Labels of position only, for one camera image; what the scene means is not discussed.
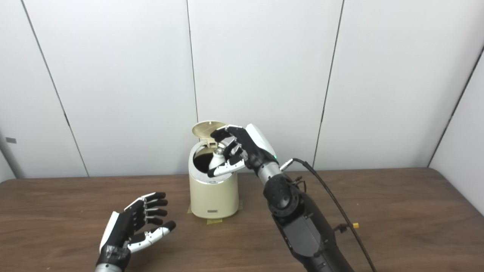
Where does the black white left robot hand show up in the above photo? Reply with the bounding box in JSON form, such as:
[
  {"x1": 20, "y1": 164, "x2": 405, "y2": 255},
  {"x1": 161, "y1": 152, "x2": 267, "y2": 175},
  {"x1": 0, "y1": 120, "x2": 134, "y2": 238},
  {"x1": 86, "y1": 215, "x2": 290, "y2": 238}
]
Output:
[{"x1": 96, "y1": 192, "x2": 176, "y2": 269}]

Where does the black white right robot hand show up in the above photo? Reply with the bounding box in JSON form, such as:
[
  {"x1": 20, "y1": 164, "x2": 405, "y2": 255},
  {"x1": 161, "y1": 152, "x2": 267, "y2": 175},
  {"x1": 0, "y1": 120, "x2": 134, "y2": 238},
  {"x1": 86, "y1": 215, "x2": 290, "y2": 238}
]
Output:
[{"x1": 207, "y1": 124, "x2": 279, "y2": 178}]

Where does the small white plastic bottle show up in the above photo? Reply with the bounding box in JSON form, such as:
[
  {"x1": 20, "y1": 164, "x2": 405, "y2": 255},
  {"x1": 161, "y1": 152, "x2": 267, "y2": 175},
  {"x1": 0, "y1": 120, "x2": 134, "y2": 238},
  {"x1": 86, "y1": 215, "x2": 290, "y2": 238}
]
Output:
[{"x1": 209, "y1": 148, "x2": 227, "y2": 170}]

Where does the round cream bin lid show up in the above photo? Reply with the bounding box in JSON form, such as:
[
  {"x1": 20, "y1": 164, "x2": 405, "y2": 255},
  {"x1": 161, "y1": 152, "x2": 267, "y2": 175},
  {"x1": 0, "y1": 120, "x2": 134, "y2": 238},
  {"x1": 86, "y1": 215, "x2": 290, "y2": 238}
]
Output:
[{"x1": 192, "y1": 121, "x2": 226, "y2": 146}]

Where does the cream-colored bin body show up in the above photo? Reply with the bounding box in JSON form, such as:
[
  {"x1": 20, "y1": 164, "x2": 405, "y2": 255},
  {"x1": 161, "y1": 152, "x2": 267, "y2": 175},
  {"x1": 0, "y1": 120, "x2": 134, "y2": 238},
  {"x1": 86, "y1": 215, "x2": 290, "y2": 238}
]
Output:
[{"x1": 188, "y1": 139, "x2": 239, "y2": 219}]

